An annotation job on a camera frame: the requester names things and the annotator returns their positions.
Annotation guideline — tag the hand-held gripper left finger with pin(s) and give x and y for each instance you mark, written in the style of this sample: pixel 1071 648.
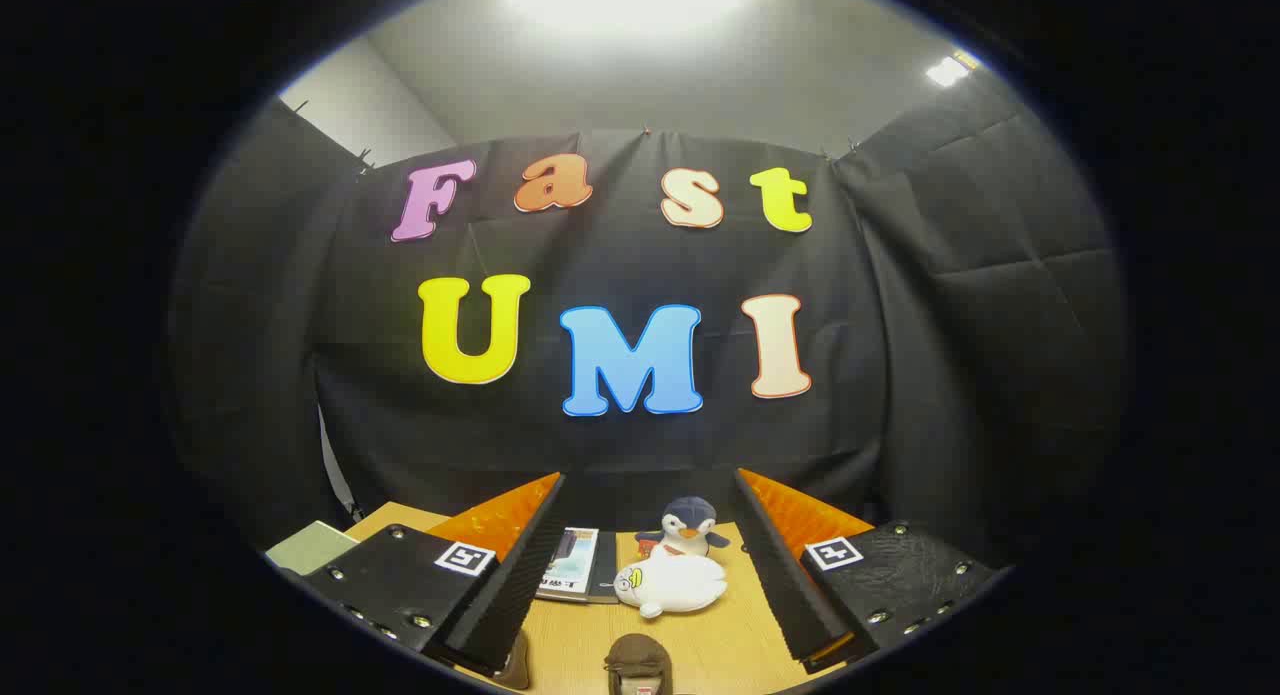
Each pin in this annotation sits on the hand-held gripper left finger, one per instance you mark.
pixel 520 585

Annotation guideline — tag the dark cover book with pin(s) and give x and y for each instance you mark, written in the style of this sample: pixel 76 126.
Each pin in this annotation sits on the dark cover book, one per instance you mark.
pixel 607 565

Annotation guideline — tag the green fabric storage box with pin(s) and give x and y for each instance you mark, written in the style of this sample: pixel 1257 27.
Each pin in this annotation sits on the green fabric storage box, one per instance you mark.
pixel 310 547

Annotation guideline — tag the grey penguin plush toy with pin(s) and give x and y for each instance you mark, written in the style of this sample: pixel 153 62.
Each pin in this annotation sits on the grey penguin plush toy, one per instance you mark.
pixel 688 523

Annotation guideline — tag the brown fuzzy shoe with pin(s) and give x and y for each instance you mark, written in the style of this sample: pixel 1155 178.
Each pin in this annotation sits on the brown fuzzy shoe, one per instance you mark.
pixel 637 657
pixel 515 667

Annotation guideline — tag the small ceiling light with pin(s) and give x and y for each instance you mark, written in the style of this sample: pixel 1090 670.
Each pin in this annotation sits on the small ceiling light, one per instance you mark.
pixel 945 72

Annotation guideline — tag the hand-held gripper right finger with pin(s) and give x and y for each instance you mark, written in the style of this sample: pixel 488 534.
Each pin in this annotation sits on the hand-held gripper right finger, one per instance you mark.
pixel 790 595

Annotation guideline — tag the pale blue cover book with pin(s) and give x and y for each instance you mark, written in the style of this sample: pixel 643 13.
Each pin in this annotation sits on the pale blue cover book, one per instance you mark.
pixel 572 575

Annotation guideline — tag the large ceiling light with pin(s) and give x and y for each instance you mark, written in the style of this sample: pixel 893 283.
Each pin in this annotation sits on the large ceiling light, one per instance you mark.
pixel 625 0

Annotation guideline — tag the white seal plush toy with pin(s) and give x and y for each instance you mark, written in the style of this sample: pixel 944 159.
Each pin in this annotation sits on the white seal plush toy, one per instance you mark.
pixel 680 583

